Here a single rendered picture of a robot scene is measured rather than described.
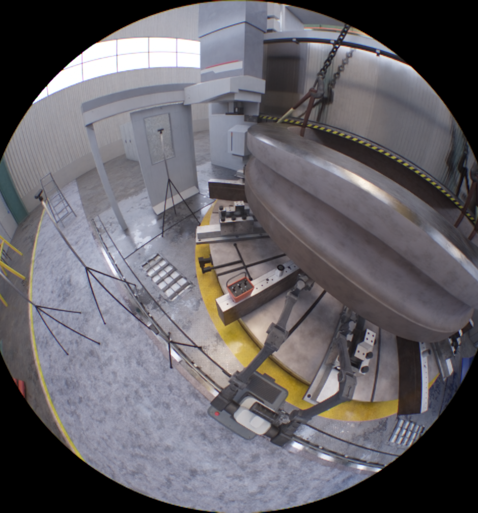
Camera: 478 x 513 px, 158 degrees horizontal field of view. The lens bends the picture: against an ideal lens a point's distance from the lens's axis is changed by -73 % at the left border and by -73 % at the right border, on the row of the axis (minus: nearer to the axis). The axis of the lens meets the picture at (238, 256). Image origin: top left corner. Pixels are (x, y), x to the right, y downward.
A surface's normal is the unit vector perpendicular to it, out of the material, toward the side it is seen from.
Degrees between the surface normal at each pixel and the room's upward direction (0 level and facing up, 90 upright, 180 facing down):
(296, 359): 0
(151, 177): 90
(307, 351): 0
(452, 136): 90
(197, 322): 0
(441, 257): 90
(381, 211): 90
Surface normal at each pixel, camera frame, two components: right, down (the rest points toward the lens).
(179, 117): 0.77, 0.49
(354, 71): -0.64, 0.57
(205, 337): 0.02, -0.66
